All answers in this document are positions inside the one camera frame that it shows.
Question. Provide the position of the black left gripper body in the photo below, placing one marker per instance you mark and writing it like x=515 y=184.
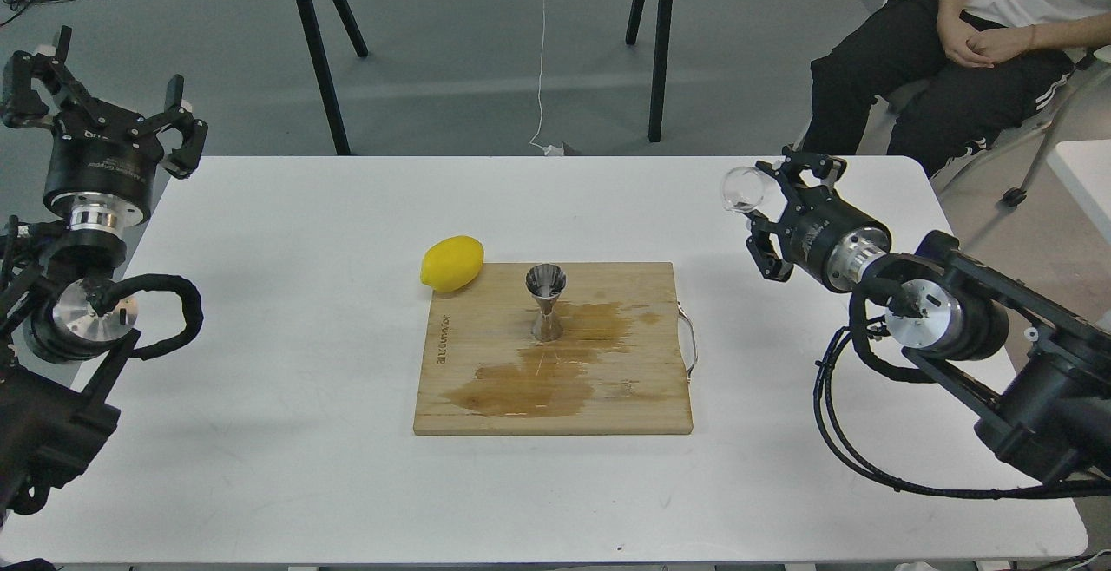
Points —
x=88 y=166

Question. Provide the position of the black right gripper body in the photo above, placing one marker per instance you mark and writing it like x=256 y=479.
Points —
x=831 y=240

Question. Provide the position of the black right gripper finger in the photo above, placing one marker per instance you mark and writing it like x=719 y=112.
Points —
x=805 y=180
x=770 y=264

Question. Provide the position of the clear glass cup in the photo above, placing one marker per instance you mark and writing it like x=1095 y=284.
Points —
x=745 y=189

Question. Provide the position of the steel double jigger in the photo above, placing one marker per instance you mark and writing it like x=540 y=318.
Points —
x=546 y=283

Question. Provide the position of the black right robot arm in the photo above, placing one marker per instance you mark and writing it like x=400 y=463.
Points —
x=1035 y=374

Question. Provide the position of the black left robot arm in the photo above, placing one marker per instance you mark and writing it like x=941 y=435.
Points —
x=68 y=326

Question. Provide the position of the wooden cutting board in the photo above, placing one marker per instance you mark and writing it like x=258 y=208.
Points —
x=617 y=367

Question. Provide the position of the seated person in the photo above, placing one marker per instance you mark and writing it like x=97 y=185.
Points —
x=989 y=65

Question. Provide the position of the yellow lemon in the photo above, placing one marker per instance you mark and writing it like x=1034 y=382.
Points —
x=452 y=263

